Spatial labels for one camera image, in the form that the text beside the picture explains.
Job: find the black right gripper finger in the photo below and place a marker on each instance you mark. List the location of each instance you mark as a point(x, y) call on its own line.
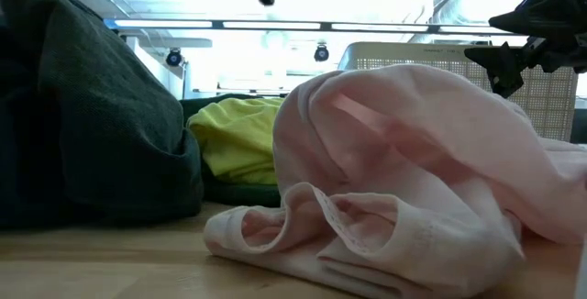
point(502, 67)
point(511, 17)

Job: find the pale pink shirt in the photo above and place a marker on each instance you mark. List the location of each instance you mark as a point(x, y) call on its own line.
point(413, 161)

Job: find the yellow-green shirt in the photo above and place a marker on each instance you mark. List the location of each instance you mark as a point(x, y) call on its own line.
point(234, 143)

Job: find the large dark green garment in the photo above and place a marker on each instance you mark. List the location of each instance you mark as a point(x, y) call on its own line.
point(91, 129)

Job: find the long linear ceiling lamp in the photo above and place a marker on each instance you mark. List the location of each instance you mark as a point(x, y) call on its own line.
point(275, 25)

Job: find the black ceiling spotlight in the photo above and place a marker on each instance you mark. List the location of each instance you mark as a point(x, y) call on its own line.
point(321, 53)
point(173, 58)

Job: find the black monitor beside basket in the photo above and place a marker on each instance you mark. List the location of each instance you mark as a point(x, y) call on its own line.
point(580, 127)

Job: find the short linear ceiling lamp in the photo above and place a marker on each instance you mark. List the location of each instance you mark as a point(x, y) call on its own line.
point(238, 91)

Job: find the white perforated laundry basket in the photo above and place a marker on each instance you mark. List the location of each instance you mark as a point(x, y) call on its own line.
point(390, 53)

